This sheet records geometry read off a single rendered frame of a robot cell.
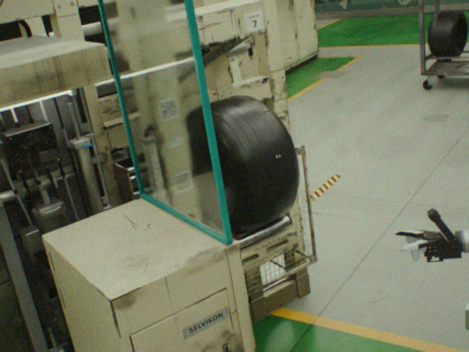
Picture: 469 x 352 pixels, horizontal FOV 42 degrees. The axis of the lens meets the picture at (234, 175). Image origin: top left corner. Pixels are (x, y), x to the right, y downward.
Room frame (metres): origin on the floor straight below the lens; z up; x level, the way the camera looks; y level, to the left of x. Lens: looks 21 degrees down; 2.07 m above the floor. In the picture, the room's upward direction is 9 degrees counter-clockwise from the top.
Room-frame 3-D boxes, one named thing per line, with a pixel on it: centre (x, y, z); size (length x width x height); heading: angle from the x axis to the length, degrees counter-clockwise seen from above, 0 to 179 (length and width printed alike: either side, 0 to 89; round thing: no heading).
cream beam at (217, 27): (2.74, 0.07, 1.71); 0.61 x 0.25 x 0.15; 121
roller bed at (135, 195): (2.63, 0.41, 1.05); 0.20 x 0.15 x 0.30; 121
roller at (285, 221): (2.31, -0.05, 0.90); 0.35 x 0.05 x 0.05; 121
